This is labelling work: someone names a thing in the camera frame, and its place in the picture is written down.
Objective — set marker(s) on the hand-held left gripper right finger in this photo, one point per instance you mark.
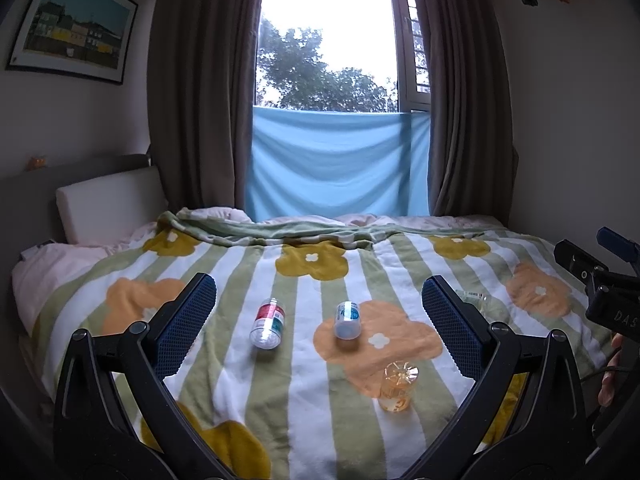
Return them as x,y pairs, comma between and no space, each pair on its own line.
450,330

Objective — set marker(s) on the clear cup with red label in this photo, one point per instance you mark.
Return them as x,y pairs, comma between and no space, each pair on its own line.
268,322

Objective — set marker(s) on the clear cup with blue label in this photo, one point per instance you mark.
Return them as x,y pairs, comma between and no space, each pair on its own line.
347,319

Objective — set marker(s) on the framed wall picture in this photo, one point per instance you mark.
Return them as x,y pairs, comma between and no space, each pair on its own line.
75,25

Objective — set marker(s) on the light blue cloth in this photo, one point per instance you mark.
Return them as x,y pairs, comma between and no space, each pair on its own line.
335,165

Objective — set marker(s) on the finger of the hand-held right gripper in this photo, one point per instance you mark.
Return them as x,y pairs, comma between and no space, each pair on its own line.
617,241
580,260

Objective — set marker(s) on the small orange figurine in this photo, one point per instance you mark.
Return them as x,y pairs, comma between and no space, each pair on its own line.
38,162

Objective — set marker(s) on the orange transparent cup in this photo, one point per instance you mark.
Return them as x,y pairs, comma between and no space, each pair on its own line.
397,385

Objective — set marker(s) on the person's right hand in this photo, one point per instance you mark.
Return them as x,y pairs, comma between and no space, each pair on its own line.
611,380

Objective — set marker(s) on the striped floral blanket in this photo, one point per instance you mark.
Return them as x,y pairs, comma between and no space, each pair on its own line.
300,410

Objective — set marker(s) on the brown curtain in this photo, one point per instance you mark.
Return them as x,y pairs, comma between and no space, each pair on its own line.
200,85
465,110

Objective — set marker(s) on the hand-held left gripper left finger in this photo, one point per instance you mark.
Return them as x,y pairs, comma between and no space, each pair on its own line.
186,327

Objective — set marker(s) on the white headboard cushion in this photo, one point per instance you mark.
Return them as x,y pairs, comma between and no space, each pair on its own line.
110,200

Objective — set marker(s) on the clear plastic cup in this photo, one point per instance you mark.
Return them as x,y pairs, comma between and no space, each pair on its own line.
477,301

